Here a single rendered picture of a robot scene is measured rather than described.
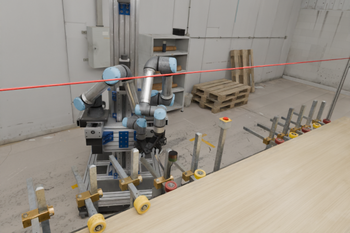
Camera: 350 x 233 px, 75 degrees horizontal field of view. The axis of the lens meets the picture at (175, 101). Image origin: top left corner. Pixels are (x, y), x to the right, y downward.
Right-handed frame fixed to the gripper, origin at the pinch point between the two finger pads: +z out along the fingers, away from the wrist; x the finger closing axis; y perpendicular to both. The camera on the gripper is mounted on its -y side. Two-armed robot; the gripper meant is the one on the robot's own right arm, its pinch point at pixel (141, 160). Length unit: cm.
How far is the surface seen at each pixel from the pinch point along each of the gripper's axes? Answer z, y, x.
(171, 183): -8.7, -41.5, -0.3
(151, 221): -8, -59, 24
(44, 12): -97, 231, 31
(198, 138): -31, -33, -28
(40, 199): -23, -33, 71
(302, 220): -8, -102, -51
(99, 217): -15, -50, 48
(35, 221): -14, -36, 75
